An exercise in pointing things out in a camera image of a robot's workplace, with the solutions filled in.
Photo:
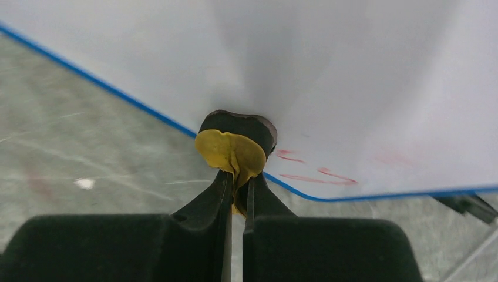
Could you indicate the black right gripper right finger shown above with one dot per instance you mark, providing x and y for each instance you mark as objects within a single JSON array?
[{"x": 278, "y": 245}]

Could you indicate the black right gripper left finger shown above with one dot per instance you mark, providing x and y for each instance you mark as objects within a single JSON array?
[{"x": 192, "y": 244}]

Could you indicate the yellow black whiteboard eraser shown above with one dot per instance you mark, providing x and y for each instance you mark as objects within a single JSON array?
[{"x": 238, "y": 144}]

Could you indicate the blue framed whiteboard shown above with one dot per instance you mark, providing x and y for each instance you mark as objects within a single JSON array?
[{"x": 370, "y": 98}]

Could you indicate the black whiteboard stand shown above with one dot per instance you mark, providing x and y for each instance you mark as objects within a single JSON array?
[{"x": 466, "y": 246}]

